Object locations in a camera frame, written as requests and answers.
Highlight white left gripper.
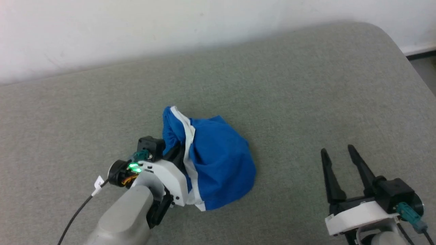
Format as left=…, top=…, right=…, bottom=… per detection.
left=136, top=143, right=189, bottom=228

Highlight blue shorts with white stripe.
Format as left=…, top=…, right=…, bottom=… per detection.
left=162, top=106, right=256, bottom=211

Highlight teal plug right arm cable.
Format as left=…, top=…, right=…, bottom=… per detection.
left=396, top=202, right=436, bottom=245

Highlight dark wall baseboard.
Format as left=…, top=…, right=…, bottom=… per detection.
left=405, top=50, right=436, bottom=62

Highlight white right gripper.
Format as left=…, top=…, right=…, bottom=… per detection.
left=321, top=145, right=400, bottom=237

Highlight white cable tag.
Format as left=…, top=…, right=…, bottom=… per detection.
left=92, top=176, right=105, bottom=197

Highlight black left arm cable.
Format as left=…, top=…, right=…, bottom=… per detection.
left=58, top=179, right=111, bottom=245

